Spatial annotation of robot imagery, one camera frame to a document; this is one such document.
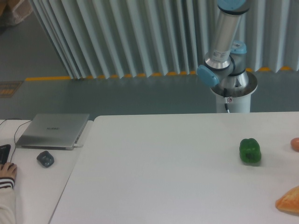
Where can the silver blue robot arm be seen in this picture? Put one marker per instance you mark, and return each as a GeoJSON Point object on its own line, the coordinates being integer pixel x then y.
{"type": "Point", "coordinates": [225, 52]}

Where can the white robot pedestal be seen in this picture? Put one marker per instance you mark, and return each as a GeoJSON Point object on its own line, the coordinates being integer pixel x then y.
{"type": "Point", "coordinates": [233, 94]}

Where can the orange bread loaf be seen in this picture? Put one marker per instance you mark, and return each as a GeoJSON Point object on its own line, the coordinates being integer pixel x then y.
{"type": "Point", "coordinates": [289, 202]}

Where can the green bell pepper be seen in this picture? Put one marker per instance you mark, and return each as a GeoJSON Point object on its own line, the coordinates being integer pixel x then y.
{"type": "Point", "coordinates": [249, 151]}

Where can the black keyboard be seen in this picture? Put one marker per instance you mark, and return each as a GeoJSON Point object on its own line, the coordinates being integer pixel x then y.
{"type": "Point", "coordinates": [4, 153]}

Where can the orange round fruit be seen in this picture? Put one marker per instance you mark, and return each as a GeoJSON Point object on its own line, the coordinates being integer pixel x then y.
{"type": "Point", "coordinates": [295, 144]}

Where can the silver closed laptop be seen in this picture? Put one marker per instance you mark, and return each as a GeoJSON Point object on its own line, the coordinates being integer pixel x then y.
{"type": "Point", "coordinates": [54, 131]}

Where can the white sleeved forearm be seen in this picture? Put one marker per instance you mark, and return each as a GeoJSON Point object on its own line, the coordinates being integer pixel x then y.
{"type": "Point", "coordinates": [7, 201]}

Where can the cardboard box in wrap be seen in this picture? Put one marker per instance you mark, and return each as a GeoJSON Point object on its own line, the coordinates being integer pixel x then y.
{"type": "Point", "coordinates": [13, 12]}

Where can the white laptop plug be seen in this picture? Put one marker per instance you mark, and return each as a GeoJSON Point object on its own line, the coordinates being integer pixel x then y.
{"type": "Point", "coordinates": [77, 145]}

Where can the person's hand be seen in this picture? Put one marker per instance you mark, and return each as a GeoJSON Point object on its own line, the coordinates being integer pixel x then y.
{"type": "Point", "coordinates": [8, 170]}

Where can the dark grey small device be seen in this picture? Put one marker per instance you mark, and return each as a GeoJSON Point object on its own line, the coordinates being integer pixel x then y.
{"type": "Point", "coordinates": [45, 159]}

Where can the corrugated white partition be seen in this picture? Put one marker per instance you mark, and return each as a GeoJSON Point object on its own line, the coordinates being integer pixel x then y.
{"type": "Point", "coordinates": [106, 38]}

